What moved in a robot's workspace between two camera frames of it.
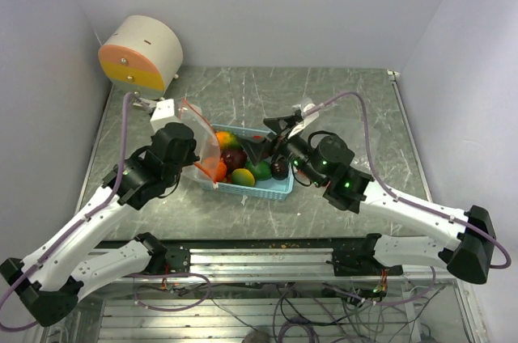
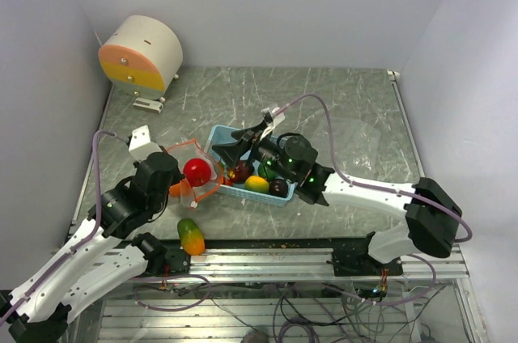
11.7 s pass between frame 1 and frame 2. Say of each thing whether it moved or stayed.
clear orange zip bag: moved
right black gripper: moved
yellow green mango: moved
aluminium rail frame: stayed
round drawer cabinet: stayed
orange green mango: moved
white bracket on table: stayed
